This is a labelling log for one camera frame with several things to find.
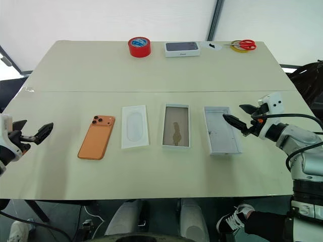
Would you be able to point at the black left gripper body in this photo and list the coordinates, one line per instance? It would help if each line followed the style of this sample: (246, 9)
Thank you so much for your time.
(15, 142)

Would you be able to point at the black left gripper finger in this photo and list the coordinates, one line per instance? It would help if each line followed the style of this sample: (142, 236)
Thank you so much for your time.
(19, 125)
(43, 132)

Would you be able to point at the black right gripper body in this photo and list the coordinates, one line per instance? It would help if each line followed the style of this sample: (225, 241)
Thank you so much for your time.
(255, 128)

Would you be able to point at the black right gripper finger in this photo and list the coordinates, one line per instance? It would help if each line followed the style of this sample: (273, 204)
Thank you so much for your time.
(250, 108)
(237, 122)

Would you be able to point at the orange smartphone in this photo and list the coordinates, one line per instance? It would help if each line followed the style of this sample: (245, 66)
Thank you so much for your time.
(96, 140)

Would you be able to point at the dark round robot base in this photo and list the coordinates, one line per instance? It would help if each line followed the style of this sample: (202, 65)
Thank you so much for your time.
(131, 239)

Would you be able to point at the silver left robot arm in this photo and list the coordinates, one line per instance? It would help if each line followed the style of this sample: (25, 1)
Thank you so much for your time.
(2, 169)

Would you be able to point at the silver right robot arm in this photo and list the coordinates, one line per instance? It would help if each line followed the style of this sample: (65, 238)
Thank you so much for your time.
(297, 141)

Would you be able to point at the grey white phone box lid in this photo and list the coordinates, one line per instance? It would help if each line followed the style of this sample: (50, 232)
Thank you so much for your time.
(222, 133)

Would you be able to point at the white phone box base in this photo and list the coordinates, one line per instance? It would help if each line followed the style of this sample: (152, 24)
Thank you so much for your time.
(176, 126)

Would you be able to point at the closed white phone box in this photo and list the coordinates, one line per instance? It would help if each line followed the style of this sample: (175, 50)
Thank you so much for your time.
(183, 49)

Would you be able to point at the white phone insert tray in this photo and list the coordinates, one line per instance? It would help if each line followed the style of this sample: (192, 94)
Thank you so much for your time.
(134, 127)

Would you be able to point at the clear tape piece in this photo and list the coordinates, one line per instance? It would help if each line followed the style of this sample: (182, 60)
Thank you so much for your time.
(30, 89)

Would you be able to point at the yellow tape roll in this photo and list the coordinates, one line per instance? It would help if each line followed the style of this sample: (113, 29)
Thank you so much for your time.
(237, 49)

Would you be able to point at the black bag bundle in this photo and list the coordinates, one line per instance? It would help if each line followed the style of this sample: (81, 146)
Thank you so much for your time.
(310, 75)

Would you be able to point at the dark table leg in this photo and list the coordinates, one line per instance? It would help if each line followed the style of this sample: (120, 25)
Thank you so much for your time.
(36, 210)

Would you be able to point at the white card with black mark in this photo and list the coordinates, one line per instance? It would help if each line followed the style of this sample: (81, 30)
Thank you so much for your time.
(211, 46)

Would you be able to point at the white shoe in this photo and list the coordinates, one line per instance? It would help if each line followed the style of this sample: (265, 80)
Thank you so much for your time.
(19, 230)

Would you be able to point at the black and white sneaker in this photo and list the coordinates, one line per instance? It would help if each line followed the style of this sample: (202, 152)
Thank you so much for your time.
(230, 220)

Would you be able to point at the dark metal pole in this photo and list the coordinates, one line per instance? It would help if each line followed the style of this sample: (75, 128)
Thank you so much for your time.
(215, 17)

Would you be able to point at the black trouser leg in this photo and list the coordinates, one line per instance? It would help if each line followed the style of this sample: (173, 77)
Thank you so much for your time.
(267, 227)

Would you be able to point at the white rounded robot leg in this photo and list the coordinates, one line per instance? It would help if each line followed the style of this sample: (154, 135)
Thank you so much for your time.
(194, 219)
(125, 219)

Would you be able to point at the red tape roll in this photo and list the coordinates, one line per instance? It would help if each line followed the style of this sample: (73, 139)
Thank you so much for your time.
(139, 50)

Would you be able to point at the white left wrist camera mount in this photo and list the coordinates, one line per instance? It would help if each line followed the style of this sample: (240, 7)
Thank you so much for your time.
(4, 123)

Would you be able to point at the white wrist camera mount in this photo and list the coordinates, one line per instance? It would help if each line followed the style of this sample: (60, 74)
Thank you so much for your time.
(273, 102)
(4, 123)

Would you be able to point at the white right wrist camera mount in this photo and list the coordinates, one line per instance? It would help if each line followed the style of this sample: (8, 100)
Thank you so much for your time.
(273, 102)

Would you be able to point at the grey frame bar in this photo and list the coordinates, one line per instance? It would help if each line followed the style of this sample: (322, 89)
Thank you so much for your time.
(10, 59)

